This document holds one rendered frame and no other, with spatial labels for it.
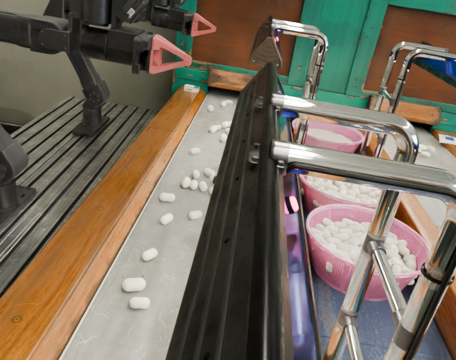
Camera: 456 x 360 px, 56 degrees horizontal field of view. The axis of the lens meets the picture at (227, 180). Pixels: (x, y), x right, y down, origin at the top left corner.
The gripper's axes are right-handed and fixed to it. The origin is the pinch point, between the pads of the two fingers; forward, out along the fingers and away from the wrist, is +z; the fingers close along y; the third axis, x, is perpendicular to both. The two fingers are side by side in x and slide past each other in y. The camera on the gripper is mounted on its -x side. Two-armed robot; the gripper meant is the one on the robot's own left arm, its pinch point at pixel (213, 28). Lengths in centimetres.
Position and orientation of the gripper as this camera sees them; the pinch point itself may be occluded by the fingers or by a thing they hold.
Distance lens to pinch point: 143.6
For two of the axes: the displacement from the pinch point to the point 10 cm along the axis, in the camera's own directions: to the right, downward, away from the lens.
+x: -1.9, 8.8, 4.3
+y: 0.5, -4.3, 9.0
